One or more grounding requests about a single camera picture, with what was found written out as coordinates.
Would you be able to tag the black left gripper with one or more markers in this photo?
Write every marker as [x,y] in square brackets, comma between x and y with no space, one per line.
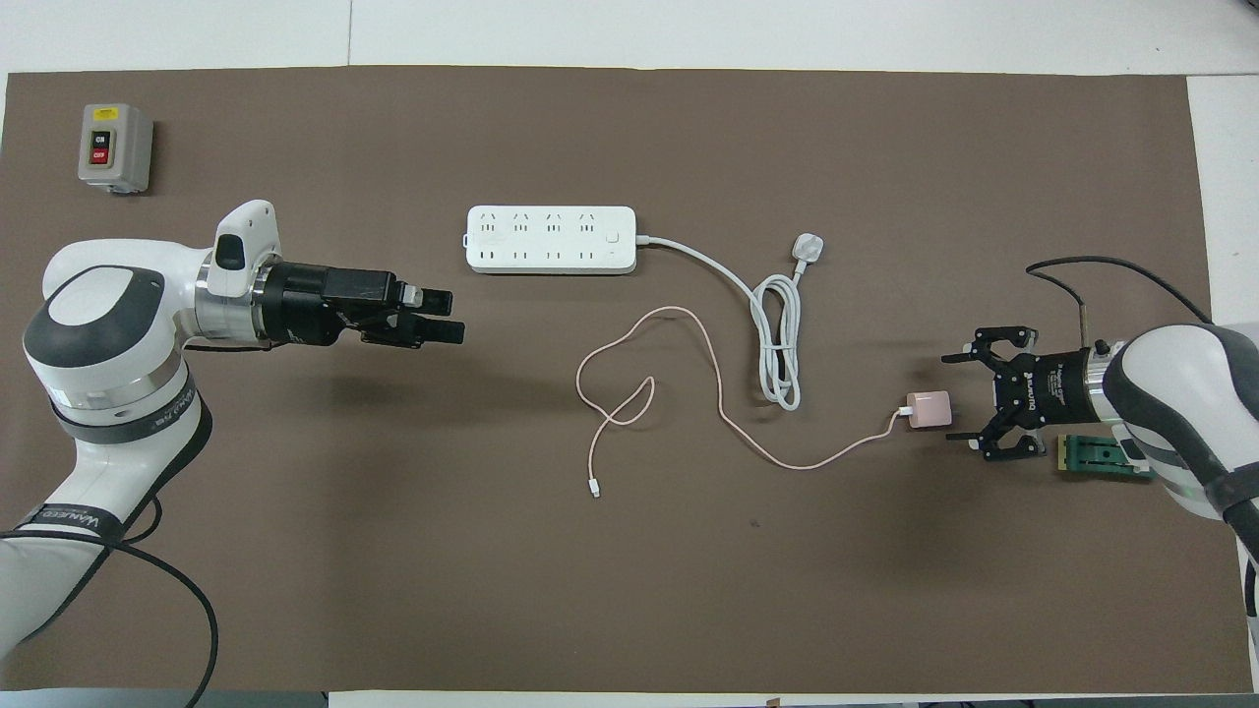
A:
[305,305]

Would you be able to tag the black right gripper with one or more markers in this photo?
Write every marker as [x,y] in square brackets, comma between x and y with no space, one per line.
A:
[1043,388]

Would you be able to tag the pink charger adapter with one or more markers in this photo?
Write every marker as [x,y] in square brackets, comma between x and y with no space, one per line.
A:
[929,409]

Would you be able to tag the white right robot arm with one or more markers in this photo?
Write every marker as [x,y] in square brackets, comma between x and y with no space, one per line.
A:
[1180,393]

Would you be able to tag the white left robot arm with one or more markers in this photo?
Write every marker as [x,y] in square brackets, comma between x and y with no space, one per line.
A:
[98,393]

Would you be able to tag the white power strip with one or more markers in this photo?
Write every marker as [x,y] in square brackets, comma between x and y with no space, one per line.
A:
[551,241]

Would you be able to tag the brown table mat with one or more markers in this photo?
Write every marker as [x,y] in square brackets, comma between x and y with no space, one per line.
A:
[689,590]

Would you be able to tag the green knife switch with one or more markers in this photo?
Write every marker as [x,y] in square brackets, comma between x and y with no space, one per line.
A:
[1092,457]

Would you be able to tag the grey on-off switch box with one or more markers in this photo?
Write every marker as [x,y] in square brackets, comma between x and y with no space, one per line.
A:
[113,147]

